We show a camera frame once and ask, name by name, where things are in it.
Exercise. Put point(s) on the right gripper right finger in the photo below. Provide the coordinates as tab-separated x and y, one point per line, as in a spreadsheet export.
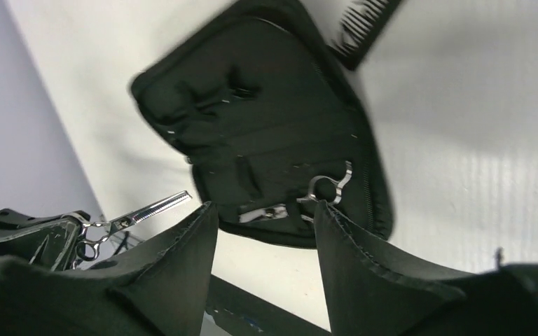
374	288

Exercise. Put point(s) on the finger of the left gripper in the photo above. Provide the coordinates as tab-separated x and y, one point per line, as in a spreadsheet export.
47	242

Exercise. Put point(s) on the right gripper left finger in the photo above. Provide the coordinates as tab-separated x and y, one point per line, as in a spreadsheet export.
158	287

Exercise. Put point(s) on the silver thinning scissors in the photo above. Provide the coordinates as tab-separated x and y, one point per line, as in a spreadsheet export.
88	250

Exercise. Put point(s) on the silver black hair scissors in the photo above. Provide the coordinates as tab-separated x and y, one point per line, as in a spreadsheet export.
306	199

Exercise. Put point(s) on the black zip tool case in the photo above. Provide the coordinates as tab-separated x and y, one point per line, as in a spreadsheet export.
264	114

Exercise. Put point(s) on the black comb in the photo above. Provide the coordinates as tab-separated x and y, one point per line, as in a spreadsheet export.
361	24

